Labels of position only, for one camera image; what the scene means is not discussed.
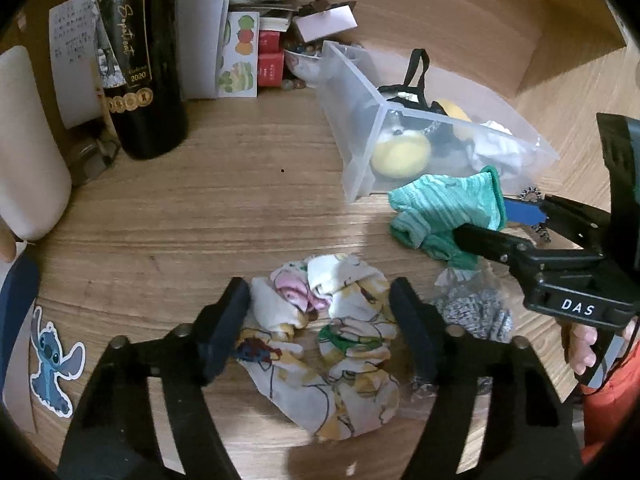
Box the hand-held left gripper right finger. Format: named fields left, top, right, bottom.
left=389, top=276, right=584, bottom=480

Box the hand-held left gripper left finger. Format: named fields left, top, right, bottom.
left=57, top=276, right=251, bottom=480

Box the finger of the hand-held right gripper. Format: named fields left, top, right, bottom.
left=502, top=194, right=614, bottom=252
left=452, top=223, right=601, bottom=283

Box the green striped sock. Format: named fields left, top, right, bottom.
left=389, top=165, right=509, bottom=269

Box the white cartoon print cloth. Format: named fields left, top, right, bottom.
left=232, top=254, right=402, bottom=442

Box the clear plastic storage box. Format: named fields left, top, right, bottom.
left=320, top=40, right=560, bottom=204

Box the person's right forearm orange sleeve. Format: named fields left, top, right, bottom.
left=579, top=355, right=640, bottom=464

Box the person's right hand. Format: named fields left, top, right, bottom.
left=562, top=317, right=640, bottom=377

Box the grey speckled sock in bag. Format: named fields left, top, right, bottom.
left=412, top=267, right=515, bottom=397

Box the white folded cloth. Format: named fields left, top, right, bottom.
left=472, top=120, right=524, bottom=172

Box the small yellow plush piece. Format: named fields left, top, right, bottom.
left=434, top=100, right=474, bottom=139

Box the round yellow plush toy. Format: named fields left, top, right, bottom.
left=372, top=134, right=432, bottom=178

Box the blue cartoon alien sticker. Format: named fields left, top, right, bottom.
left=29, top=306, right=87, bottom=419

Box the small clear glass jar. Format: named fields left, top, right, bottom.
left=65, top=135, right=122, bottom=187

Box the dark blue flat pouch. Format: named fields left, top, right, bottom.
left=0, top=254, right=41, bottom=402

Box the small red box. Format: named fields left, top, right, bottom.
left=257, top=30, right=287, bottom=54
left=256, top=52, right=287, bottom=89

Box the fruit sticker sheet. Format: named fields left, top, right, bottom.
left=216, top=11, right=260, bottom=99

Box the bowl of beads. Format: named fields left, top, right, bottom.
left=284, top=44, right=327, bottom=92

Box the dark wine bottle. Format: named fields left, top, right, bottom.
left=82, top=0, right=190, bottom=161

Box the cream cylindrical container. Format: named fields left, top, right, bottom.
left=0, top=45, right=74, bottom=242

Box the brown and white card box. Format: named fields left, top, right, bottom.
left=292, top=4, right=359, bottom=44

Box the plain white card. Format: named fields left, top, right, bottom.
left=177, top=0, right=229, bottom=102

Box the white handwritten paper note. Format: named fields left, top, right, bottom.
left=48, top=0, right=107, bottom=129

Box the black and white beaded bracelet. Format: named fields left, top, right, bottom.
left=519, top=186, right=554, bottom=244

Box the black strap pouch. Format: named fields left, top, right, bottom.
left=389, top=49, right=442, bottom=112

